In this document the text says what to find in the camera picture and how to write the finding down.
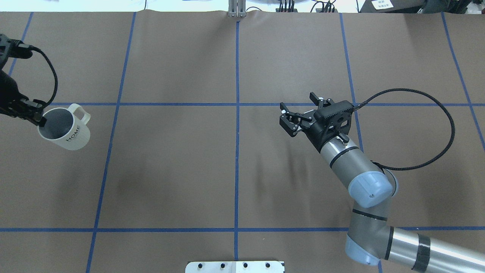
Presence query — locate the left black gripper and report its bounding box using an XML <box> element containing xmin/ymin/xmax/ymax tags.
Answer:
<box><xmin>0</xmin><ymin>71</ymin><xmax>47</xmax><ymax>127</ymax></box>

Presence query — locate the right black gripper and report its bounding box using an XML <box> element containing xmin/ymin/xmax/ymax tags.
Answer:
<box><xmin>280</xmin><ymin>92</ymin><xmax>354</xmax><ymax>149</ymax></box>

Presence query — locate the white mug with HOME text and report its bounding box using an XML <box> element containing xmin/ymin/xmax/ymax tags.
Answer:
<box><xmin>38</xmin><ymin>104</ymin><xmax>91</xmax><ymax>151</ymax></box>

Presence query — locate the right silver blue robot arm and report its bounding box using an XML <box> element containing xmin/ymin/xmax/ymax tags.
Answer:
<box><xmin>279</xmin><ymin>92</ymin><xmax>485</xmax><ymax>273</ymax></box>

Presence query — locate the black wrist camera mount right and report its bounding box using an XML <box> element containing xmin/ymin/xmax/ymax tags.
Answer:
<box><xmin>314</xmin><ymin>100</ymin><xmax>354</xmax><ymax>145</ymax></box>

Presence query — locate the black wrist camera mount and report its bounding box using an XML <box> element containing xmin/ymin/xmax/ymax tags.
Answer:
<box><xmin>0</xmin><ymin>33</ymin><xmax>33</xmax><ymax>69</ymax></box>
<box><xmin>314</xmin><ymin>100</ymin><xmax>354</xmax><ymax>145</ymax></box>

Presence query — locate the black braided cable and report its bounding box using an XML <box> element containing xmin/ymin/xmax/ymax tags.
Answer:
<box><xmin>352</xmin><ymin>88</ymin><xmax>455</xmax><ymax>170</ymax></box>

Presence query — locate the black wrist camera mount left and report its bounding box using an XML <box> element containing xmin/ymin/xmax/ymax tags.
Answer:
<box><xmin>0</xmin><ymin>33</ymin><xmax>33</xmax><ymax>69</ymax></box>

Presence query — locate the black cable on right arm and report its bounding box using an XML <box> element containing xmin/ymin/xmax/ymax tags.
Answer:
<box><xmin>23</xmin><ymin>45</ymin><xmax>58</xmax><ymax>108</ymax></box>

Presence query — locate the aluminium frame post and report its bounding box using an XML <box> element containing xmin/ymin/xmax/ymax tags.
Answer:
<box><xmin>227</xmin><ymin>0</ymin><xmax>247</xmax><ymax>18</ymax></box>

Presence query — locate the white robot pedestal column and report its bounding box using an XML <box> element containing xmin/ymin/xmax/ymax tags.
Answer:
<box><xmin>185</xmin><ymin>260</ymin><xmax>286</xmax><ymax>273</ymax></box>

